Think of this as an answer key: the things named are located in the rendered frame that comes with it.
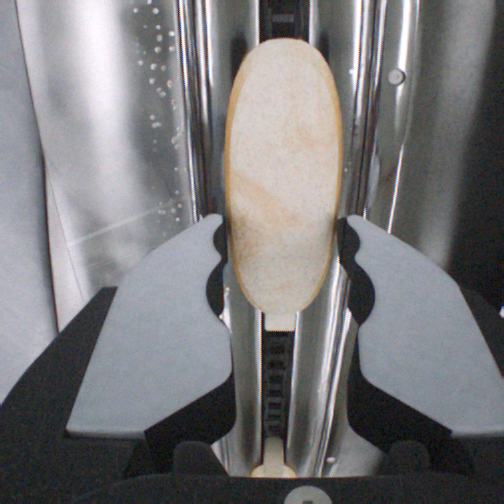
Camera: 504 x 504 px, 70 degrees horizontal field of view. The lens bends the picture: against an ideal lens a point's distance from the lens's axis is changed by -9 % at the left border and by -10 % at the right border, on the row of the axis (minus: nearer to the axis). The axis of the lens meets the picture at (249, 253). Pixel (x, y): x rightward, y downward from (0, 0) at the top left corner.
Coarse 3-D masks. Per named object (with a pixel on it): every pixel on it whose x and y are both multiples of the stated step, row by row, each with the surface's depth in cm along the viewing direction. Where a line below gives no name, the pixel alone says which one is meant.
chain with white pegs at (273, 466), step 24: (264, 0) 13; (264, 24) 13; (288, 24) 13; (288, 336) 21; (264, 360) 22; (288, 360) 22; (264, 384) 23; (264, 408) 24; (264, 432) 25; (264, 456) 25
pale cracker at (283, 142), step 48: (288, 48) 10; (240, 96) 11; (288, 96) 11; (336, 96) 11; (240, 144) 12; (288, 144) 11; (336, 144) 12; (240, 192) 13; (288, 192) 12; (336, 192) 13; (240, 240) 13; (288, 240) 13; (288, 288) 14
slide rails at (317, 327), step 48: (240, 0) 12; (336, 0) 12; (240, 48) 13; (336, 48) 13; (336, 240) 16; (240, 288) 18; (336, 288) 18; (240, 336) 19; (336, 336) 19; (240, 384) 21; (240, 432) 24; (288, 432) 24
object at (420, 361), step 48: (384, 240) 10; (384, 288) 9; (432, 288) 9; (384, 336) 7; (432, 336) 7; (480, 336) 7; (384, 384) 6; (432, 384) 6; (480, 384) 6; (384, 432) 7; (432, 432) 6; (480, 432) 5
